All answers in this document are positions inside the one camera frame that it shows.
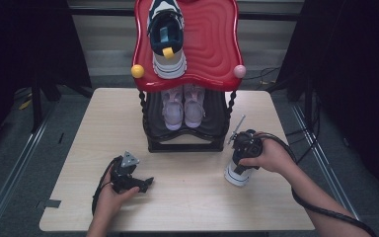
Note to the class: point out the person's left hand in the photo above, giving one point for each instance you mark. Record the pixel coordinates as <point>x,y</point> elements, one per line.
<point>112,205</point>

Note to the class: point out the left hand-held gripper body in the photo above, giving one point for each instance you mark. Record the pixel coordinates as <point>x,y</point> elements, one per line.
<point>123,179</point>

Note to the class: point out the purple sandal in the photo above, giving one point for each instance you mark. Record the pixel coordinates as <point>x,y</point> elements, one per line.
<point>172,112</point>
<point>194,110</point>

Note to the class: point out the person's right hand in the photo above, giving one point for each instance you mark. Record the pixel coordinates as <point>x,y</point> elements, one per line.
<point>273,158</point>

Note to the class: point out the metal floor rail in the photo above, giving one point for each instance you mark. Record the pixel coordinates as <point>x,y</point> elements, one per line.
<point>16,164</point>
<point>312,131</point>

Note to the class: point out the black metal stand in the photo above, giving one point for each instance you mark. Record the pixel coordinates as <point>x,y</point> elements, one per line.
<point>37,105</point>

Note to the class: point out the navy and white sneaker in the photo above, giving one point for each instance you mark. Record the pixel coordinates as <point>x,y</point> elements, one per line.
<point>238,177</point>
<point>167,62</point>

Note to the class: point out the black curtain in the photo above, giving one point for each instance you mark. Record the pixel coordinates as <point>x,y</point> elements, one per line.
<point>352,82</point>
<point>19,49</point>

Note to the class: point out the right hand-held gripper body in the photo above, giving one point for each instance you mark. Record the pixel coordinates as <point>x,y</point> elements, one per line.
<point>248,146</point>

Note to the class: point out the red and black shoe rack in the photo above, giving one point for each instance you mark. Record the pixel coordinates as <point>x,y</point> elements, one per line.
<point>210,46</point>

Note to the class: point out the grey tape strip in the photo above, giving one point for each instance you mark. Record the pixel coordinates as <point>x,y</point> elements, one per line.
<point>48,203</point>

